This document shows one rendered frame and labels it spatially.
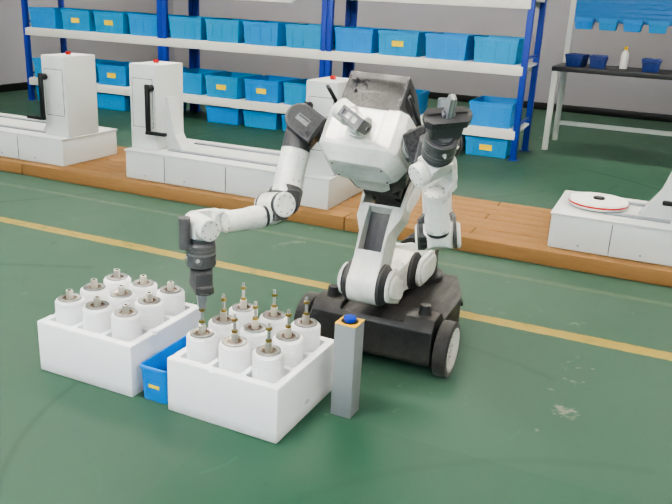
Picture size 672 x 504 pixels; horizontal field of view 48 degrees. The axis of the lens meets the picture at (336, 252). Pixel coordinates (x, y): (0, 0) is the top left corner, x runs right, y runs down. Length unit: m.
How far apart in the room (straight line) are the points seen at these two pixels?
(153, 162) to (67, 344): 2.48
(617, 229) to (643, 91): 6.35
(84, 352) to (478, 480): 1.30
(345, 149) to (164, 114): 2.86
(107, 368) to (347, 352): 0.79
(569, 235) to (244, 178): 1.91
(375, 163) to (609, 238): 1.98
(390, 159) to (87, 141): 3.61
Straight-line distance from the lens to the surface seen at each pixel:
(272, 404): 2.23
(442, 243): 2.17
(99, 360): 2.58
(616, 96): 10.29
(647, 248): 4.02
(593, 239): 4.03
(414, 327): 2.63
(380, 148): 2.25
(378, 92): 2.36
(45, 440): 2.39
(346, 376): 2.35
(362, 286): 2.51
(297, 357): 2.34
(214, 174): 4.71
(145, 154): 4.99
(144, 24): 8.23
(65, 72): 5.41
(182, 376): 2.38
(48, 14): 9.01
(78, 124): 5.52
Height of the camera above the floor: 1.24
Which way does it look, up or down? 19 degrees down
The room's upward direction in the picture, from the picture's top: 3 degrees clockwise
